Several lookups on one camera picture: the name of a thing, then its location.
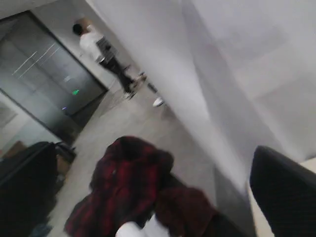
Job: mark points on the red plaid jacket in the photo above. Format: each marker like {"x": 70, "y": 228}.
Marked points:
{"x": 133, "y": 182}

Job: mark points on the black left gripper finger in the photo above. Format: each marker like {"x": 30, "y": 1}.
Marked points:
{"x": 285, "y": 192}

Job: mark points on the person in white shirt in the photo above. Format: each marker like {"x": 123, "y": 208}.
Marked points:
{"x": 100, "y": 50}

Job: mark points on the dark glass door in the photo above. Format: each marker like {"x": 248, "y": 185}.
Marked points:
{"x": 44, "y": 79}

